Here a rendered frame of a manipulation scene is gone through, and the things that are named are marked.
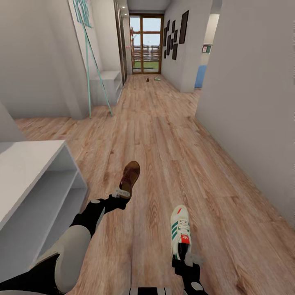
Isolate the sandal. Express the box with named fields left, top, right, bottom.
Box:
left=119, top=161, right=140, bottom=199

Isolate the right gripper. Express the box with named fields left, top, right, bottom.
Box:
left=172, top=255, right=200, bottom=280

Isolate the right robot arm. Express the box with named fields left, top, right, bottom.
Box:
left=172, top=253, right=208, bottom=295

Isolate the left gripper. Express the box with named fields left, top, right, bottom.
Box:
left=109, top=195, right=131, bottom=211

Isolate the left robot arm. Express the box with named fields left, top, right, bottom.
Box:
left=0, top=188, right=131, bottom=295

